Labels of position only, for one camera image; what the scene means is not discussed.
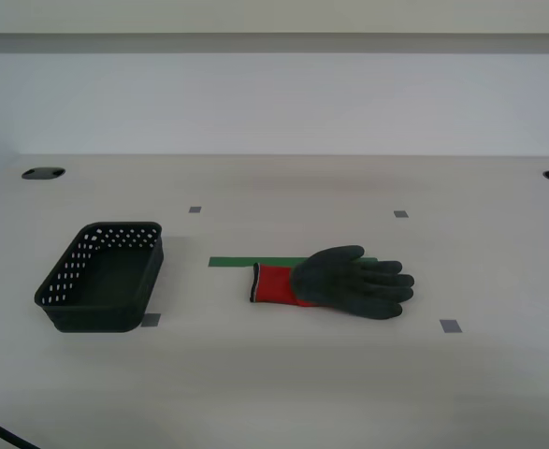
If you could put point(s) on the red and black work glove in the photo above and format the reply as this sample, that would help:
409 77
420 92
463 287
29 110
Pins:
344 280

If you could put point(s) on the black perforated plastic basket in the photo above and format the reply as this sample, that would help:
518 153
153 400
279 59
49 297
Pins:
110 280

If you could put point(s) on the green tape strip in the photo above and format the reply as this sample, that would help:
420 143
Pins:
246 262

